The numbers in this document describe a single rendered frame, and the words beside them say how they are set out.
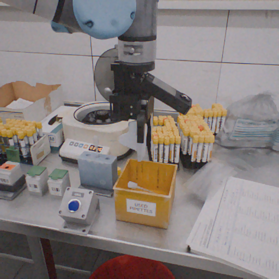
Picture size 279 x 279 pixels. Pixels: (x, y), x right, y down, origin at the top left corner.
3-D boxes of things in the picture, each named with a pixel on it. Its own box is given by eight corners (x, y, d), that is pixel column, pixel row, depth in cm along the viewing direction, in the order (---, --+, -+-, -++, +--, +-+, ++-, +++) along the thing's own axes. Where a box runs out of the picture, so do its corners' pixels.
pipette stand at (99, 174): (78, 190, 78) (74, 160, 74) (89, 176, 84) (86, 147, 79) (110, 197, 76) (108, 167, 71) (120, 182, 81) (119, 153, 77)
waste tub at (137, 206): (114, 220, 68) (112, 188, 63) (129, 187, 79) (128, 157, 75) (168, 230, 65) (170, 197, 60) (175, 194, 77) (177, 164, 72)
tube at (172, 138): (174, 165, 88) (175, 135, 83) (173, 168, 87) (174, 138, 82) (168, 164, 89) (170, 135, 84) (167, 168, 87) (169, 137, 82)
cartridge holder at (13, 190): (-6, 197, 76) (-9, 187, 74) (16, 178, 83) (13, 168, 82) (11, 200, 74) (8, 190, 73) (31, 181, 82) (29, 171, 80)
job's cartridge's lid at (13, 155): (5, 146, 76) (6, 145, 76) (7, 161, 78) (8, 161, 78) (17, 147, 75) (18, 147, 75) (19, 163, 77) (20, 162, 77)
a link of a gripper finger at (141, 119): (139, 139, 61) (141, 100, 59) (146, 140, 61) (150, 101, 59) (133, 144, 57) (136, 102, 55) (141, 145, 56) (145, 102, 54)
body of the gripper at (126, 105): (120, 108, 65) (119, 56, 59) (156, 111, 63) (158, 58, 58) (110, 121, 59) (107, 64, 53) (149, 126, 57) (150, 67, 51)
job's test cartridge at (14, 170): (1, 188, 77) (-5, 170, 74) (12, 179, 81) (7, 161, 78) (13, 191, 76) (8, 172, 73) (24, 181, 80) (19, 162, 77)
